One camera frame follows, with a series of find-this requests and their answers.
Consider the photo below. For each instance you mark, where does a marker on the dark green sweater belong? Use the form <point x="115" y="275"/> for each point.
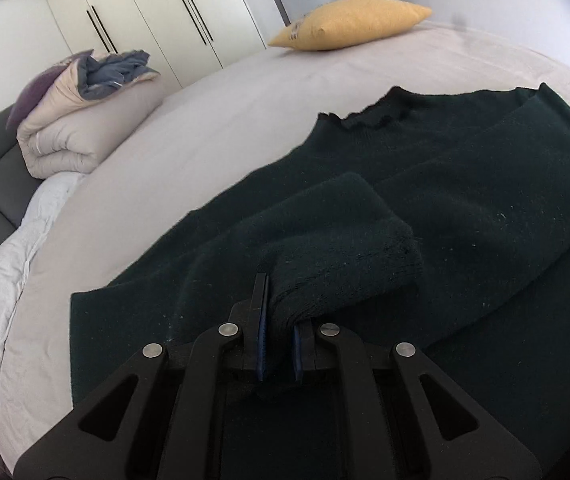
<point x="465" y="185"/>

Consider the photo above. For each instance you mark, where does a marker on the cream wardrobe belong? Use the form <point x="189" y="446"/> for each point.
<point x="135" y="10"/>

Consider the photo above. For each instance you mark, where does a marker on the yellow pillow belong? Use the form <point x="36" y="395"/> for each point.
<point x="355" y="22"/>

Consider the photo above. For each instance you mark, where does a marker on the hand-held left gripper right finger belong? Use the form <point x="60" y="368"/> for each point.
<point x="297" y="355"/>

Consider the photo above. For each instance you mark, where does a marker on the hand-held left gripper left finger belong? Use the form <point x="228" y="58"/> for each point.
<point x="261" y="355"/>

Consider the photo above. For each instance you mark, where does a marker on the folded beige and blue duvet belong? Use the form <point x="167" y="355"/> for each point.
<point x="80" y="130"/>

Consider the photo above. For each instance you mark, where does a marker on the bed with beige sheet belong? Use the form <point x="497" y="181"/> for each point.
<point x="215" y="125"/>

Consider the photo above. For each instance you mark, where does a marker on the purple pillow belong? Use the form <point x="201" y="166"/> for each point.
<point x="30" y="92"/>

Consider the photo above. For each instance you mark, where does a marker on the white pillow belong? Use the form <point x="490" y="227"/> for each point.
<point x="5" y="280"/>

